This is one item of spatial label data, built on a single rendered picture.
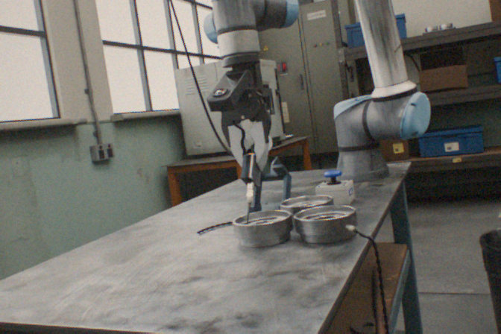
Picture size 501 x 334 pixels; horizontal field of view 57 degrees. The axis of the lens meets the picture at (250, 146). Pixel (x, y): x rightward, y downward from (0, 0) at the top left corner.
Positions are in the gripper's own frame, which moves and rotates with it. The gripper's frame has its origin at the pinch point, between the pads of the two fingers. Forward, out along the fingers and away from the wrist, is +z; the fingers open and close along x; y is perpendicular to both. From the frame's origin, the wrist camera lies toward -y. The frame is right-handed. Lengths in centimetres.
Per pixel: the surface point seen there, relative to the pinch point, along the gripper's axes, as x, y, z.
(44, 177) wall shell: 151, 94, 6
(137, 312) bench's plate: 3.9, -33.5, 12.9
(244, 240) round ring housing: 0.1, -7.9, 11.8
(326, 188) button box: -8.3, 19.7, 9.0
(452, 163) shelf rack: -37, 341, 55
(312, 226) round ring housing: -12.3, -7.7, 9.9
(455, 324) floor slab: -28, 132, 94
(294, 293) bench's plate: -14.6, -27.1, 12.9
